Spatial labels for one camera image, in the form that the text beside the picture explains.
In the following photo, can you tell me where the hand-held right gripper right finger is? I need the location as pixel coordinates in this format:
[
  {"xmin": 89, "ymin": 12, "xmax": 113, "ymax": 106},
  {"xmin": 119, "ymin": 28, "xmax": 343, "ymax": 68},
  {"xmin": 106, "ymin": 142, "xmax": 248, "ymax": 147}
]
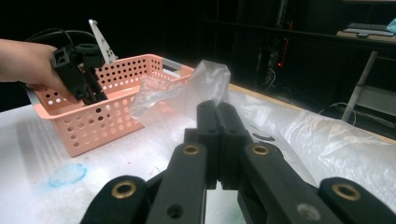
[{"xmin": 218, "ymin": 102, "xmax": 344, "ymax": 224}]

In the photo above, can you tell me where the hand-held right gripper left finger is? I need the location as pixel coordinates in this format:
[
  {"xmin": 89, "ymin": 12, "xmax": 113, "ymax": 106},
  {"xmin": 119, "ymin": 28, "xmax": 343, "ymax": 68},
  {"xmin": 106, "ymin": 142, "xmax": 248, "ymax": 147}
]
[{"xmin": 146, "ymin": 100, "xmax": 222, "ymax": 224}]

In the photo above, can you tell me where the pink perforated plastic basket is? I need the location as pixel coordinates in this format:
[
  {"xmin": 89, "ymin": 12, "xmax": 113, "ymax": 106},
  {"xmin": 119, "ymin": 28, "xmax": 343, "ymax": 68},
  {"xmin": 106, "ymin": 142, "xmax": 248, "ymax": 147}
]
[{"xmin": 26, "ymin": 53, "xmax": 195, "ymax": 158}]

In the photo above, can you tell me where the clear smiley plastic bag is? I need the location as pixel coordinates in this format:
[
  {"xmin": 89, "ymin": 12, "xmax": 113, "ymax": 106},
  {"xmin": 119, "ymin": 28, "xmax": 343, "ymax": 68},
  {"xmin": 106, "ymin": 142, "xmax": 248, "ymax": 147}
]
[{"xmin": 129, "ymin": 59, "xmax": 396, "ymax": 203}]

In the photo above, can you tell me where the white board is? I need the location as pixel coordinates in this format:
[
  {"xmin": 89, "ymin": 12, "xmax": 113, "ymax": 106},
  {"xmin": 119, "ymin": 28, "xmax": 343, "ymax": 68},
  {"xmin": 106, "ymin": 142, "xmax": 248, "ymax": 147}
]
[{"xmin": 0, "ymin": 90, "xmax": 318, "ymax": 224}]

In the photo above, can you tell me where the wooden table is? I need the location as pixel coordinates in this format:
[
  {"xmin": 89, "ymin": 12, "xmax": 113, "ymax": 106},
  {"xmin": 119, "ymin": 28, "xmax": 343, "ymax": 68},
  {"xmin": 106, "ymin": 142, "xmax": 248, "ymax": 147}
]
[{"xmin": 228, "ymin": 83, "xmax": 396, "ymax": 145}]

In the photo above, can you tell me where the dark computer tower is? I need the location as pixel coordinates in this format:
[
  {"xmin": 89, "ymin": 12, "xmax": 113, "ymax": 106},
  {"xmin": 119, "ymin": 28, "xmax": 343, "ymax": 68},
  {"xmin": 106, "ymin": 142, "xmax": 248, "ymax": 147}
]
[{"xmin": 255, "ymin": 0, "xmax": 295, "ymax": 91}]

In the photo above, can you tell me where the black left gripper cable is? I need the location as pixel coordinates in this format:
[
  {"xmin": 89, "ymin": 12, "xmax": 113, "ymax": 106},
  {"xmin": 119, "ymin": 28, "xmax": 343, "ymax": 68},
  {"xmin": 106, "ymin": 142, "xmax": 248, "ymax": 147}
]
[{"xmin": 24, "ymin": 27, "xmax": 98, "ymax": 48}]

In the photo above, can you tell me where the white cable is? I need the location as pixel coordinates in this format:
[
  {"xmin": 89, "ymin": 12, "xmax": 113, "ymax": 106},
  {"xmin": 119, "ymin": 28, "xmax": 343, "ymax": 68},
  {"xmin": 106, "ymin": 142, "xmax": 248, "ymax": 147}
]
[{"xmin": 317, "ymin": 101, "xmax": 358, "ymax": 126}]

